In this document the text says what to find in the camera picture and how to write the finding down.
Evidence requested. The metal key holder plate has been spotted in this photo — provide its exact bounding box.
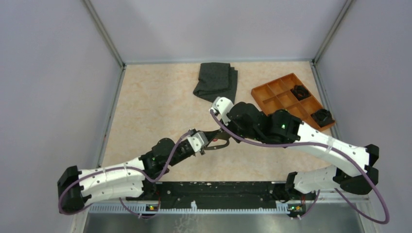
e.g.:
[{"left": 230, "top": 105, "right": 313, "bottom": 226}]
[{"left": 204, "top": 130, "right": 230, "bottom": 150}]

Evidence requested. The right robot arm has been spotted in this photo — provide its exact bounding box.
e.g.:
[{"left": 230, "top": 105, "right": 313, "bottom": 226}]
[{"left": 214, "top": 98, "right": 379, "bottom": 200}]

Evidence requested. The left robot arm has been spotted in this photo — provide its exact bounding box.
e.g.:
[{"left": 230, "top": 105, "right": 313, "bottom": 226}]
[{"left": 57, "top": 136, "right": 210, "bottom": 215}]

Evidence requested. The dark grey folded cloth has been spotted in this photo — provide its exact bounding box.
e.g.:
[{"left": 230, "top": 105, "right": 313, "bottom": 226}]
[{"left": 193, "top": 62, "right": 238, "bottom": 102}]

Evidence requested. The black rolled belt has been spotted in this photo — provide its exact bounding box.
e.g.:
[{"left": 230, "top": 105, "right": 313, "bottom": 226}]
[{"left": 290, "top": 85, "right": 311, "bottom": 101}]

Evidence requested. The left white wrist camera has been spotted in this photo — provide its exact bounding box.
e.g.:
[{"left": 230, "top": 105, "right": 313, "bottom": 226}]
[{"left": 187, "top": 131, "right": 209, "bottom": 153}]

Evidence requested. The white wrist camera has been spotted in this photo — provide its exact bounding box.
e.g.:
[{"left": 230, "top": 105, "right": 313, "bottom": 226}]
[
  {"left": 187, "top": 131, "right": 209, "bottom": 153},
  {"left": 210, "top": 97, "right": 234, "bottom": 126}
]

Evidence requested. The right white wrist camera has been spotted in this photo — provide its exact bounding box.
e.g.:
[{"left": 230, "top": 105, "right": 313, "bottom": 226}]
[{"left": 210, "top": 97, "right": 234, "bottom": 126}]

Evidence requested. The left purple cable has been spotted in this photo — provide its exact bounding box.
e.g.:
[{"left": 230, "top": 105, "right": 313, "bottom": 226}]
[{"left": 58, "top": 129, "right": 197, "bottom": 219}]

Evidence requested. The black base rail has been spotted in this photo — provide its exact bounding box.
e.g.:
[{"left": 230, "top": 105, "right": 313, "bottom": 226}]
[{"left": 136, "top": 181, "right": 317, "bottom": 212}]

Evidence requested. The black rolled strap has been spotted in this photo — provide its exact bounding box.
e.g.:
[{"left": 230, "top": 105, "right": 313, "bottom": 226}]
[{"left": 310, "top": 108, "right": 335, "bottom": 127}]

